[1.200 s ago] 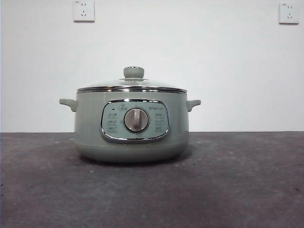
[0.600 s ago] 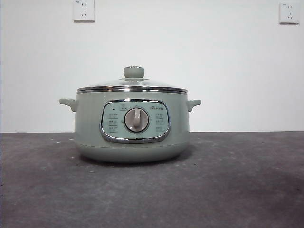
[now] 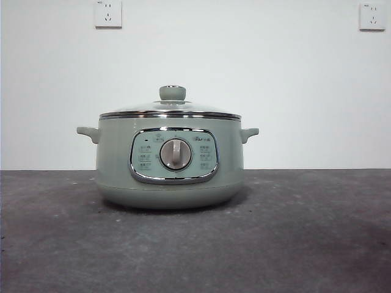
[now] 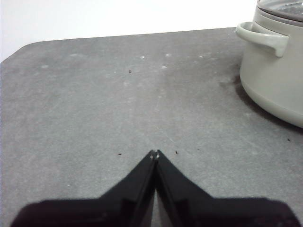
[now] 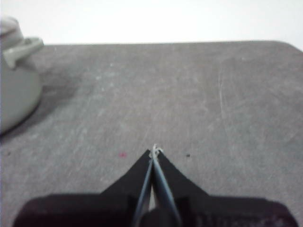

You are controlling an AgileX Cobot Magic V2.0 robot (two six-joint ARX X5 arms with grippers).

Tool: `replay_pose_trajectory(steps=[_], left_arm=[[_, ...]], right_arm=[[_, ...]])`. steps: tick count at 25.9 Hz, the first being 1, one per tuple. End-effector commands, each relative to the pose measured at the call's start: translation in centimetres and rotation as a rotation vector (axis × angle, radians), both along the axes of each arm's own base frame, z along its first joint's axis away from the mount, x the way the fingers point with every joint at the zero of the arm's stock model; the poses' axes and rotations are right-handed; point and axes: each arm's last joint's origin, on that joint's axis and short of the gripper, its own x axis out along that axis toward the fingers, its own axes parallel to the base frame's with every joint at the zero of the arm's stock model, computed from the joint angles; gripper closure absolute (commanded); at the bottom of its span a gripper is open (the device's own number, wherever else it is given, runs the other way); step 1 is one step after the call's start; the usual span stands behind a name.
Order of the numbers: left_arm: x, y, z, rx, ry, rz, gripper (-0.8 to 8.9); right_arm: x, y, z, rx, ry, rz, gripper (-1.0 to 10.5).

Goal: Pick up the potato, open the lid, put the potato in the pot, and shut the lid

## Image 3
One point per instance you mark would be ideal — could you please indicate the glass lid with green knob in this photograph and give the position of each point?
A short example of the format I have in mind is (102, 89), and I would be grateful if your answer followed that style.
(171, 107)

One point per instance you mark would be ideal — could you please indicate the pale green electric pot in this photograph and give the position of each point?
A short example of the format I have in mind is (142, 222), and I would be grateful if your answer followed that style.
(116, 164)

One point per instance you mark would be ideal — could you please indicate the white wall socket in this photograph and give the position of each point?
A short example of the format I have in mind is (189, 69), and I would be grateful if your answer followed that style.
(108, 15)
(372, 16)

